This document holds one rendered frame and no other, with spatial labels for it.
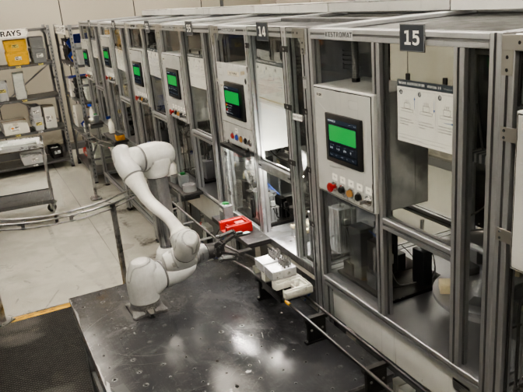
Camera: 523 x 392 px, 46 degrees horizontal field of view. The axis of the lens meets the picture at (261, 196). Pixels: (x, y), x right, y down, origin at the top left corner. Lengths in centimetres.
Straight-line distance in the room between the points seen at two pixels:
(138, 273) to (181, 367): 60
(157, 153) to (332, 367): 132
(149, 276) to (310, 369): 97
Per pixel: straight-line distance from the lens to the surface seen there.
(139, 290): 316
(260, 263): 304
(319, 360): 272
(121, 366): 287
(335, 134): 248
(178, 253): 273
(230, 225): 343
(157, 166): 310
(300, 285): 293
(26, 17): 1027
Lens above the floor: 219
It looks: 18 degrees down
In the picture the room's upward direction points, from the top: 5 degrees counter-clockwise
